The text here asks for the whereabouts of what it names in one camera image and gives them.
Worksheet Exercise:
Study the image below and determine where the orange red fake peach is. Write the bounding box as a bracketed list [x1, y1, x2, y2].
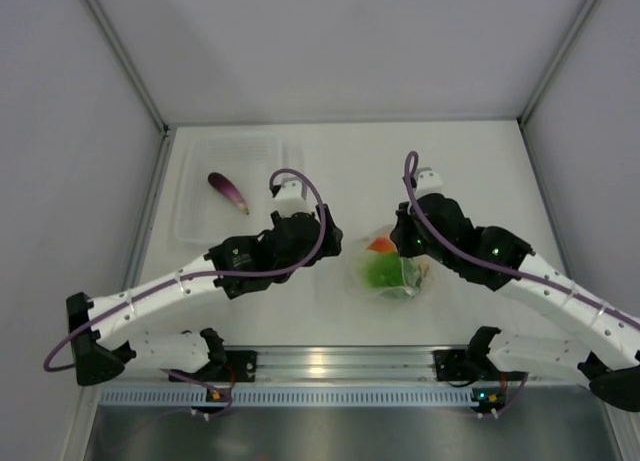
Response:
[367, 236, 397, 254]

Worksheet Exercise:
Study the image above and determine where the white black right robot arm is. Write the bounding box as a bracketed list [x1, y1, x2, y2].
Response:
[391, 193, 639, 412]

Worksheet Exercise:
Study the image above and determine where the green fake lettuce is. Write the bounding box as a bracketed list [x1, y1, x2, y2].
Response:
[359, 253, 420, 291]

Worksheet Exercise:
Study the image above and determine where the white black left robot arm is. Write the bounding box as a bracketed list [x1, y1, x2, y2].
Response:
[66, 205, 343, 386]

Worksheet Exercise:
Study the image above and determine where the white slotted cable duct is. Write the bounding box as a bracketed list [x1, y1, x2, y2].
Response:
[99, 386, 499, 408]

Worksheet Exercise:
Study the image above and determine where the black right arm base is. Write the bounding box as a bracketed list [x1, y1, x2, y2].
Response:
[433, 349, 502, 386]

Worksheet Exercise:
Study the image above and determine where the purple fake eggplant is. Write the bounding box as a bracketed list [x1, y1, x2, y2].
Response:
[207, 172, 250, 215]

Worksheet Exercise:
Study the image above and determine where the aluminium front rail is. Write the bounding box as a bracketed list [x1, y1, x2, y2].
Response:
[79, 344, 626, 385]

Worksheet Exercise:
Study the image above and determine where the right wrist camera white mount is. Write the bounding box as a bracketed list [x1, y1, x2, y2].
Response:
[411, 167, 444, 199]

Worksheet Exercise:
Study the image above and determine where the yellow orange fake fruit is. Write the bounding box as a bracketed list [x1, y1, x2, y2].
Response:
[419, 261, 433, 277]

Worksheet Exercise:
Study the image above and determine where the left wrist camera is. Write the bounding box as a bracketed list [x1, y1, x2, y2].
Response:
[270, 176, 309, 218]

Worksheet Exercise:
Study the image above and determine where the clear polka dot zip bag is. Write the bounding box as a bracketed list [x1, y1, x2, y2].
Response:
[344, 224, 434, 303]

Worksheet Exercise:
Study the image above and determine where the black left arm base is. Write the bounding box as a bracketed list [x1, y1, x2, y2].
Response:
[179, 350, 257, 383]

